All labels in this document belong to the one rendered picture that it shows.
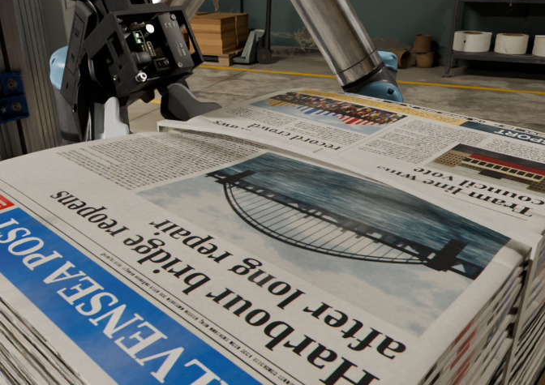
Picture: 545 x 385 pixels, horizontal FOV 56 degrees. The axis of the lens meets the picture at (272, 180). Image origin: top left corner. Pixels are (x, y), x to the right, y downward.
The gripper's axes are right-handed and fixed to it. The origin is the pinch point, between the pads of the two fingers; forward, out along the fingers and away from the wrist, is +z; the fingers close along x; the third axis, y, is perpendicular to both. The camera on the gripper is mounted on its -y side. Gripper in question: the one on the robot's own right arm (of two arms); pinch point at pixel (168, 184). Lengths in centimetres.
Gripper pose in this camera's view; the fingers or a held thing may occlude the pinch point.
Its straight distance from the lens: 48.1
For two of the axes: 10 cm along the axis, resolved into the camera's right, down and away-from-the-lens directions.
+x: 6.7, -3.0, 6.8
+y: 6.5, -2.2, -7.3
